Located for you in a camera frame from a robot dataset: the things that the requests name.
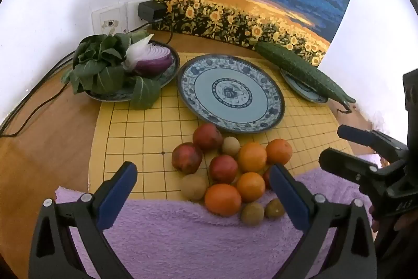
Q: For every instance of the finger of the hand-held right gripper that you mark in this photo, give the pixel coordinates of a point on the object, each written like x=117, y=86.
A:
x=343, y=164
x=356, y=135

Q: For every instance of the large blue patterned plate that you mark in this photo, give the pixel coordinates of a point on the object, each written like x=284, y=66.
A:
x=228, y=92

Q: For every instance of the halved red onion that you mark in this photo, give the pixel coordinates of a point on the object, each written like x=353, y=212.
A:
x=153, y=61

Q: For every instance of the green cucumber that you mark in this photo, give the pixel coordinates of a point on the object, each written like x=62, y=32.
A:
x=300, y=68

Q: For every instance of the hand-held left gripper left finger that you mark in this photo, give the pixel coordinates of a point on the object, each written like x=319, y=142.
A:
x=117, y=190

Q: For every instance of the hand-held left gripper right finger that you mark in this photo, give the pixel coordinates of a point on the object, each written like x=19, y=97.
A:
x=290, y=197

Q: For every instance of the white wall socket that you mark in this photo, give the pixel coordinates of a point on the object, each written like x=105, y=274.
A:
x=109, y=22

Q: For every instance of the person's right hand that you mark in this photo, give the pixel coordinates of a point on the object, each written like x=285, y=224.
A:
x=405, y=222

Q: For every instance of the red apple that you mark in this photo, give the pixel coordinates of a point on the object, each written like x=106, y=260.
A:
x=267, y=178
x=187, y=158
x=223, y=169
x=208, y=136

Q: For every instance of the yellow grid mat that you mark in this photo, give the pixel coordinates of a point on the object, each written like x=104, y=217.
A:
x=137, y=135

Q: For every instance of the brown kiwi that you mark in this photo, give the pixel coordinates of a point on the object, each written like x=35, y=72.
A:
x=195, y=187
x=231, y=146
x=252, y=213
x=274, y=208

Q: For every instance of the green bok choy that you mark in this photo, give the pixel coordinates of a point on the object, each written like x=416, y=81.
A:
x=98, y=63

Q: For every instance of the black power adapter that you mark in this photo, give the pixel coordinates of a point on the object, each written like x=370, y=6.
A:
x=150, y=10

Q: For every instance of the blue patterned vegetable plate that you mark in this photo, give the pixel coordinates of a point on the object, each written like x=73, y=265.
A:
x=169, y=73

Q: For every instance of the orange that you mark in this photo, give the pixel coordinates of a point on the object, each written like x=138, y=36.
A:
x=279, y=151
x=252, y=157
x=223, y=203
x=250, y=186

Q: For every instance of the small blue patterned plate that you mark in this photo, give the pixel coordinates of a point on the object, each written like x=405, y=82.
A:
x=303, y=91

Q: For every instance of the purple fluffy towel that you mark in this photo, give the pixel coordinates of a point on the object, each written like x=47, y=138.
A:
x=183, y=239

